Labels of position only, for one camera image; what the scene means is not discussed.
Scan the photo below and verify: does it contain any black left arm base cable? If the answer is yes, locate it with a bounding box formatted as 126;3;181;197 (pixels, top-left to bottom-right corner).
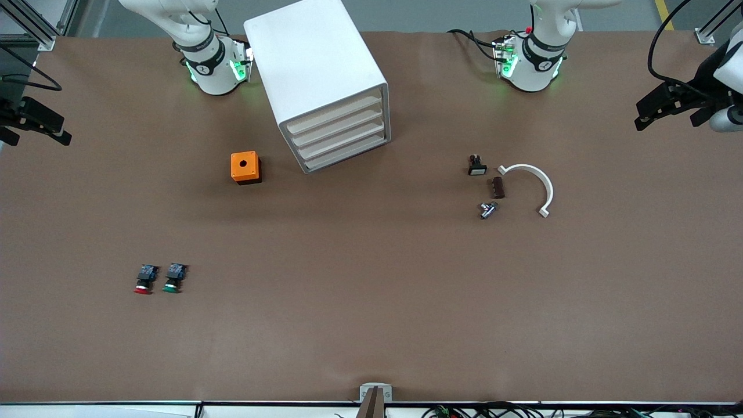
446;28;501;62

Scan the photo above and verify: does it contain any black arm base cable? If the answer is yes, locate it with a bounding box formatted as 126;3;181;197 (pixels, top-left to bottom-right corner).
214;7;234;39
446;28;501;62

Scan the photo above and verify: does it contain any red push button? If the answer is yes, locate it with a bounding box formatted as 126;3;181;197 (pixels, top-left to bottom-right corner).
134;265;159;295

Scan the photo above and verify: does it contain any green push button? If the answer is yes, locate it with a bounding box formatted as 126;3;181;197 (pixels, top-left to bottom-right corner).
162;263;188;294

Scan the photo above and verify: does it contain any black cable bundle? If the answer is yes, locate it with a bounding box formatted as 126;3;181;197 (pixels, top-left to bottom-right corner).
423;401;743;418

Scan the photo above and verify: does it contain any orange push button enclosure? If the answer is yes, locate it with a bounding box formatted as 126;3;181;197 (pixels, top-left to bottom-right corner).
230;151;262;185

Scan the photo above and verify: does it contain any brown camera post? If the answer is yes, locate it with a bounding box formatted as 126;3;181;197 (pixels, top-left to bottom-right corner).
355;387;385;418

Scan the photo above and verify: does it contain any grey metal bracket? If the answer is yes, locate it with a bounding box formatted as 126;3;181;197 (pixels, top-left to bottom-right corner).
359;383;393;404

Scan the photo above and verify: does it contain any white curved plastic bracket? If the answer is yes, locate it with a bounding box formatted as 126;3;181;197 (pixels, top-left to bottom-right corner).
497;164;554;219

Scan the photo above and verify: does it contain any aluminium frame profile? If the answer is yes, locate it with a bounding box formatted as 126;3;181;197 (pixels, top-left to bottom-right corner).
695;0;743;46
0;0;59;52

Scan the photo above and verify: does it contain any black right arm base cable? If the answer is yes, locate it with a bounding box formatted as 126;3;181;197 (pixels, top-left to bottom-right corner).
214;7;234;39

